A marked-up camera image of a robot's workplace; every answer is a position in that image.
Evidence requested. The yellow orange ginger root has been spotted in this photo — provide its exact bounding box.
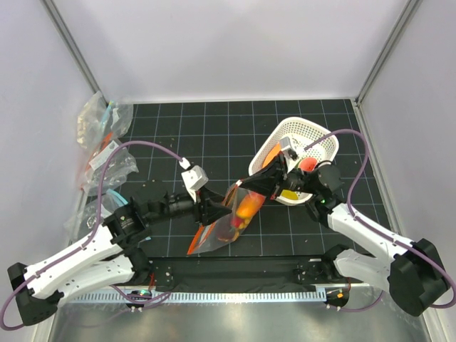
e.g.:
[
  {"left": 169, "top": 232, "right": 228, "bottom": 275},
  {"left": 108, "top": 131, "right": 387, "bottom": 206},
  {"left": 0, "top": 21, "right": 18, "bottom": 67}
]
[{"left": 233, "top": 218, "right": 252, "bottom": 239}]

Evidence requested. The slotted aluminium cable duct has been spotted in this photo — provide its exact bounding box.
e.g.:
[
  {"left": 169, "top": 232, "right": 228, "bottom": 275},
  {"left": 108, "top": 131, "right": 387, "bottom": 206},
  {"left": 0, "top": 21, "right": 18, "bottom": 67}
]
[{"left": 71, "top": 288, "right": 326, "bottom": 304}]

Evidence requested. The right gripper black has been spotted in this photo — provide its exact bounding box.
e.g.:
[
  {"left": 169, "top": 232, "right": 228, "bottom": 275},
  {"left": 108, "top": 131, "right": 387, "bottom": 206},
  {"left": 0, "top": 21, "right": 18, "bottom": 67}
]
[{"left": 239, "top": 154, "right": 319, "bottom": 200}]

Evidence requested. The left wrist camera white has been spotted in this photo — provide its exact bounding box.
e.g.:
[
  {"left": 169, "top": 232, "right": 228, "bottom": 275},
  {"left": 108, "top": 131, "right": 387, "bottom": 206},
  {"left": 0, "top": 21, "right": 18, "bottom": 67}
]
[{"left": 181, "top": 165, "right": 209, "bottom": 191}]

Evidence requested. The aluminium frame rail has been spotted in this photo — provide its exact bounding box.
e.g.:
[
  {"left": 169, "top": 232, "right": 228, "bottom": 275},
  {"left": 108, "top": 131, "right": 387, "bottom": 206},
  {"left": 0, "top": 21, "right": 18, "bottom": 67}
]
[
  {"left": 41, "top": 0, "right": 108, "bottom": 104},
  {"left": 355, "top": 0, "right": 422, "bottom": 107}
]

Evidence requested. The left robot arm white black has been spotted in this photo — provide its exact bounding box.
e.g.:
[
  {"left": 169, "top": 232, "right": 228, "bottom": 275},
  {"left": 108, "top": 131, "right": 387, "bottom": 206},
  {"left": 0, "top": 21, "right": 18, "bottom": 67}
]
[{"left": 8, "top": 180, "right": 231, "bottom": 326}]

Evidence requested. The dark red passion fruit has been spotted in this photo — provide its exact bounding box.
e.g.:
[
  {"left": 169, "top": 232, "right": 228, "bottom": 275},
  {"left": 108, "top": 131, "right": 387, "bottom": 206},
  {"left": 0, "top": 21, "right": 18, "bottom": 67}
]
[{"left": 216, "top": 224, "right": 238, "bottom": 243}]

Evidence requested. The orange papaya slice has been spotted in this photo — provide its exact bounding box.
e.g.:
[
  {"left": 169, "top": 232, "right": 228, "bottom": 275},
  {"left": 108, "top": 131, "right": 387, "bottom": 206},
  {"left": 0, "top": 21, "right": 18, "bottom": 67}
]
[{"left": 262, "top": 142, "right": 281, "bottom": 167}]

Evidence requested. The yellow lemon slice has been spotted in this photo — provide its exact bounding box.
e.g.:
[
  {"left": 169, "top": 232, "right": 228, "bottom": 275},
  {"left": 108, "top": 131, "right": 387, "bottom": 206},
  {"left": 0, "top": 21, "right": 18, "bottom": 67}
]
[{"left": 281, "top": 190, "right": 299, "bottom": 200}]

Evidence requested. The aluminium frame rail left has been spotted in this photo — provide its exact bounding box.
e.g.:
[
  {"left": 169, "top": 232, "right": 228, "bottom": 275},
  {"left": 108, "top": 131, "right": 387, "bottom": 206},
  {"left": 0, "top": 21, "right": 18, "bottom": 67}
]
[{"left": 41, "top": 0, "right": 108, "bottom": 104}]

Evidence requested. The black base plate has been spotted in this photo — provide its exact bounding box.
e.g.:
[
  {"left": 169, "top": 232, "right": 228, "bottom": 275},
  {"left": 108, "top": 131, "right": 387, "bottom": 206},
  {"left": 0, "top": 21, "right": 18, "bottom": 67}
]
[{"left": 128, "top": 256, "right": 353, "bottom": 292}]

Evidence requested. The watermelon slice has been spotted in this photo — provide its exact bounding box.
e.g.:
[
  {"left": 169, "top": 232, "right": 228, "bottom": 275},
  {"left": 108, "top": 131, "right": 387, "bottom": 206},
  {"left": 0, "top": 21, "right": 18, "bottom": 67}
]
[{"left": 299, "top": 157, "right": 318, "bottom": 172}]

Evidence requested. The white perforated plastic basket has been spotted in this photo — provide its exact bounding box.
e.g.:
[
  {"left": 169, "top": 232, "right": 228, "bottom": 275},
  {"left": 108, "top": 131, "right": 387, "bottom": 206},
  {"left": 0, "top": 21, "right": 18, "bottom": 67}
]
[{"left": 249, "top": 117, "right": 342, "bottom": 206}]

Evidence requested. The aluminium frame rail right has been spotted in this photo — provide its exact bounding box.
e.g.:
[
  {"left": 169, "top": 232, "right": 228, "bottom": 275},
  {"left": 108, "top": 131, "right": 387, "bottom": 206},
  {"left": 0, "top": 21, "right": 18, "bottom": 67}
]
[{"left": 355, "top": 0, "right": 422, "bottom": 107}]

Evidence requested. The clear zip bag orange zipper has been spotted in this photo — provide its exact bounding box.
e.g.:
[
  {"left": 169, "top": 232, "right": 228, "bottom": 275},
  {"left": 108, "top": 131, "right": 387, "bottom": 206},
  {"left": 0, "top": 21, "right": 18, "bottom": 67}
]
[{"left": 187, "top": 182, "right": 266, "bottom": 255}]

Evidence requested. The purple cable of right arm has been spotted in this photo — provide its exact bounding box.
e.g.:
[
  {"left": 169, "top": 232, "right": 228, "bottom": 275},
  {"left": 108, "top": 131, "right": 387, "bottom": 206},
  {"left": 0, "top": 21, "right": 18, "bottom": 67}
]
[{"left": 304, "top": 128, "right": 456, "bottom": 313}]

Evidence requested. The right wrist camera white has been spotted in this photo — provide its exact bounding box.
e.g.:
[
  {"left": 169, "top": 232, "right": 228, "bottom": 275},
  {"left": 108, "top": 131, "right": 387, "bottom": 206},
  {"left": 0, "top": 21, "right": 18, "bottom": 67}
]
[{"left": 279, "top": 136, "right": 298, "bottom": 161}]

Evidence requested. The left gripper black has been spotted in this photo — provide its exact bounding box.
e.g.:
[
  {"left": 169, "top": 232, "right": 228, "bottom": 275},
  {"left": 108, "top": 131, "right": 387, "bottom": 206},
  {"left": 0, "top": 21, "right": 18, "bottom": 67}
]
[{"left": 147, "top": 184, "right": 232, "bottom": 226}]

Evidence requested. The black grid cutting mat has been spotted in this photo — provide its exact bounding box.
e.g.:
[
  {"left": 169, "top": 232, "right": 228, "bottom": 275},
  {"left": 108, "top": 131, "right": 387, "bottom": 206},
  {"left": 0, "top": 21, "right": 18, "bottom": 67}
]
[{"left": 66, "top": 98, "right": 403, "bottom": 261}]

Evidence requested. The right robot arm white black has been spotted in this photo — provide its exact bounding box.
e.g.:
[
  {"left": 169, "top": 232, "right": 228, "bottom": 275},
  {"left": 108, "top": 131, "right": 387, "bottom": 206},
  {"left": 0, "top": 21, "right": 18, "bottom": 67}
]
[{"left": 238, "top": 155, "right": 455, "bottom": 316}]

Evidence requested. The red chili pepper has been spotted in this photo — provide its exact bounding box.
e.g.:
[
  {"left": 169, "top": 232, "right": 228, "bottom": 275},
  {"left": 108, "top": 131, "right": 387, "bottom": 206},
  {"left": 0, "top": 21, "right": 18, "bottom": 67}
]
[{"left": 231, "top": 216, "right": 244, "bottom": 229}]

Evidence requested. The clear bag with white label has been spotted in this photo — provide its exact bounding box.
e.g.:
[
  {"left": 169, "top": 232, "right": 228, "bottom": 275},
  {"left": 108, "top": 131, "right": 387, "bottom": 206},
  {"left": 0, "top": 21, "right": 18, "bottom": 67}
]
[{"left": 77, "top": 133, "right": 139, "bottom": 196}]

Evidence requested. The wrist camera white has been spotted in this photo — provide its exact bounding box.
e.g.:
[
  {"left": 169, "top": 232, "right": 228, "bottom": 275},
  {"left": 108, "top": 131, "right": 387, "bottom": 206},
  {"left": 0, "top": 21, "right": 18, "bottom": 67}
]
[
  {"left": 181, "top": 165, "right": 209, "bottom": 191},
  {"left": 279, "top": 136, "right": 298, "bottom": 161}
]

